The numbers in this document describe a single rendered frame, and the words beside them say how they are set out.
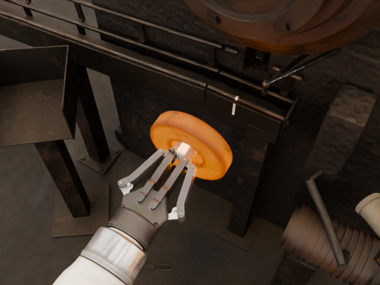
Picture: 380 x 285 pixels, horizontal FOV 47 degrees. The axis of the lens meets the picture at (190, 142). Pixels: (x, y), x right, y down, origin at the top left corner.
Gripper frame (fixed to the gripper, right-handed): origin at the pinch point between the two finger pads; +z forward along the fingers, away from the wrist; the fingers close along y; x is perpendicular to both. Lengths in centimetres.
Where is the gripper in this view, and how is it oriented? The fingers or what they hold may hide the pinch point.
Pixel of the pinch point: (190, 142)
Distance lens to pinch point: 77.1
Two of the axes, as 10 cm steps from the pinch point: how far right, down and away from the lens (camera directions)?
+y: 8.7, 4.1, -2.8
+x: -0.3, -5.2, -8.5
